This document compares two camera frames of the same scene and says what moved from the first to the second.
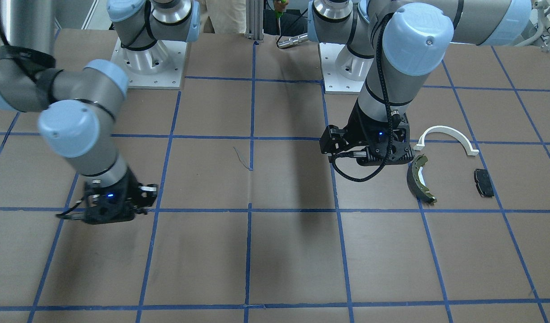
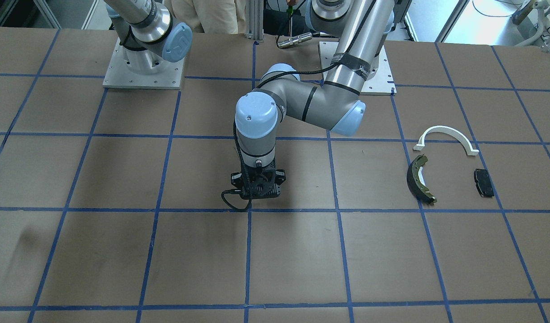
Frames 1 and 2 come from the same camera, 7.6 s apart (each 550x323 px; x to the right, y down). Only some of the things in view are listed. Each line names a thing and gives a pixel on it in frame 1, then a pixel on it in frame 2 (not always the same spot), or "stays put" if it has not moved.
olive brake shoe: [416, 180] stays put
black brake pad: [483, 182] stays put
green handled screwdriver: [278, 15] -> [291, 12]
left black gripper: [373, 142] -> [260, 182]
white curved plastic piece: [433, 129] stays put
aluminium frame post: [254, 20] stays put
